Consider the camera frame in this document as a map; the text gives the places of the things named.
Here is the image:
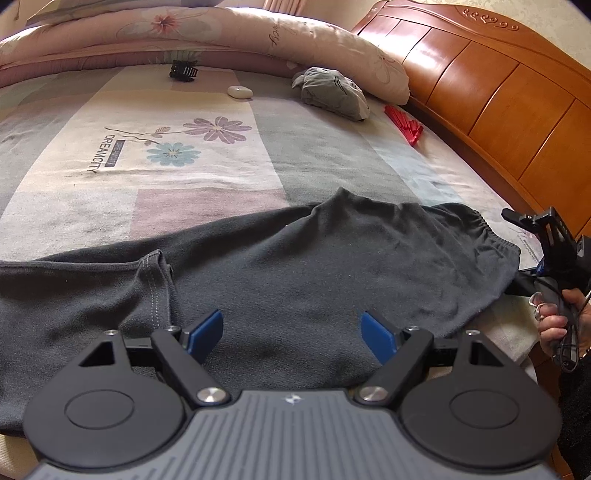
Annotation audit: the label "person's right hand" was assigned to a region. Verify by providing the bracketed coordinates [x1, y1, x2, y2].
[531, 288, 591, 361]

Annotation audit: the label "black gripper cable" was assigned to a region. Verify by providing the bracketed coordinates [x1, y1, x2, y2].
[551, 291, 591, 374]

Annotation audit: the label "long floral pillow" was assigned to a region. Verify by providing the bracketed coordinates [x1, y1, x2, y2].
[0, 7, 411, 106]

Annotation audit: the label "red folding fan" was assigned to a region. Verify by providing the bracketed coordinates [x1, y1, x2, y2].
[384, 105, 424, 147]

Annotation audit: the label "dark grey pants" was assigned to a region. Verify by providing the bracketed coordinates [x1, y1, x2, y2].
[0, 187, 522, 435]

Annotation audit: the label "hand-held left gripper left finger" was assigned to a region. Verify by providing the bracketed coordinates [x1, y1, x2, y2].
[78, 309, 232, 408]

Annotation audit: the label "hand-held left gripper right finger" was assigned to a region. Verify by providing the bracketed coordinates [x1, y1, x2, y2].
[358, 310, 509, 408]

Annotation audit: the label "wooden bed headboard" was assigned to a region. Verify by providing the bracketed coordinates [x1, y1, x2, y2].
[351, 0, 591, 241]

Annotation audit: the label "pink checked curtain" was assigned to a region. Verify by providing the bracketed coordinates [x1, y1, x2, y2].
[263, 0, 306, 17]

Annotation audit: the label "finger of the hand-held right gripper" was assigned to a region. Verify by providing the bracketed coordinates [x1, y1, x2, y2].
[501, 208, 548, 232]
[505, 271, 543, 297]

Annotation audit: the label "grey cat-face cushion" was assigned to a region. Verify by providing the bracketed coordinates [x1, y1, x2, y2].
[291, 67, 370, 122]

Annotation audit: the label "person's fuzzy garment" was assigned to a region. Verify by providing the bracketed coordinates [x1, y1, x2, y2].
[556, 364, 591, 480]

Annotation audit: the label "black hair claw clip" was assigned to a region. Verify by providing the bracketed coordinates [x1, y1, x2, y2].
[168, 59, 200, 84]

